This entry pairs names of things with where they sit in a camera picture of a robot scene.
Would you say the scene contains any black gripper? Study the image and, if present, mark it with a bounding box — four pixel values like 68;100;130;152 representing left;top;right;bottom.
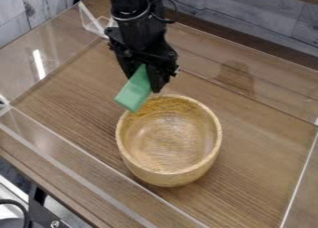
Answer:
104;12;178;93

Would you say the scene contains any green rectangular stick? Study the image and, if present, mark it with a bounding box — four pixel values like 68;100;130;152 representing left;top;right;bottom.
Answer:
114;64;150;113

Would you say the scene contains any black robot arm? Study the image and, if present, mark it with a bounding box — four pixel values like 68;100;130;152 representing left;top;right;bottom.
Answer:
104;0;178;93

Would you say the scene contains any wooden bowl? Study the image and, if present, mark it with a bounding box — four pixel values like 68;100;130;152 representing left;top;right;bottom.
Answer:
114;94;223;187

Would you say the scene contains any clear acrylic corner bracket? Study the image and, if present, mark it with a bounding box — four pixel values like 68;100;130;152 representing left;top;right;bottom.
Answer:
78;2;117;39

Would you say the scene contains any black cable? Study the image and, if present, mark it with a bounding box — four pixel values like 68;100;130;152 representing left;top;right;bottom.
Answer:
0;199;31;228

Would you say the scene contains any black table leg bracket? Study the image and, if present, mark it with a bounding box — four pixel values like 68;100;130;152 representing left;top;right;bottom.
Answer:
27;184;70;228

